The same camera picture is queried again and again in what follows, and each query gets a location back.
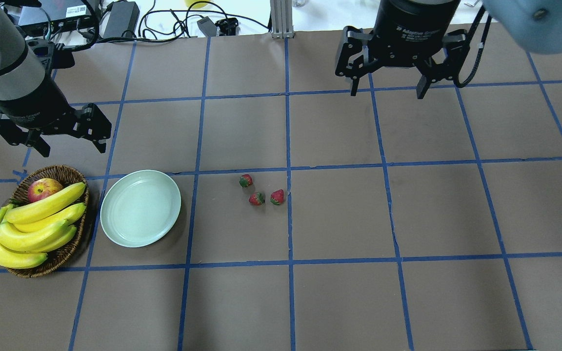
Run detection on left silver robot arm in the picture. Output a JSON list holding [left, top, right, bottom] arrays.
[[0, 7, 112, 157]]

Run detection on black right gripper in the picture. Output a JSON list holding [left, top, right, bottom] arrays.
[[335, 0, 468, 100]]

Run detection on yellow banana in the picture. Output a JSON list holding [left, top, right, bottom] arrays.
[[13, 203, 87, 233], [3, 182, 86, 224], [0, 205, 71, 253], [0, 218, 48, 270]]

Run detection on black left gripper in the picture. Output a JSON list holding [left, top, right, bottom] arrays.
[[0, 103, 112, 158]]

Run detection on red yellow apple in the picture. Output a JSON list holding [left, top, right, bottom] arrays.
[[27, 178, 64, 203]]

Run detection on red strawberry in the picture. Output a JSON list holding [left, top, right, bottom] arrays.
[[239, 174, 254, 188], [248, 192, 266, 206], [270, 189, 285, 205]]

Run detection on bottom yellow banana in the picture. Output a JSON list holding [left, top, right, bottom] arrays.
[[0, 218, 48, 270]]

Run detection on brown wicker basket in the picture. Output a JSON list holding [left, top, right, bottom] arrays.
[[3, 165, 91, 278]]

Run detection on top yellow banana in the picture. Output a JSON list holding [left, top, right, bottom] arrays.
[[3, 182, 86, 224]]

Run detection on aluminium frame post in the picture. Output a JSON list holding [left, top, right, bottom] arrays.
[[270, 0, 295, 39]]

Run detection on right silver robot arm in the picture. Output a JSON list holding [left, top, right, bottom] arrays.
[[334, 0, 562, 98]]

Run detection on light green plate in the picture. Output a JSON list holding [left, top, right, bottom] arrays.
[[100, 170, 181, 248]]

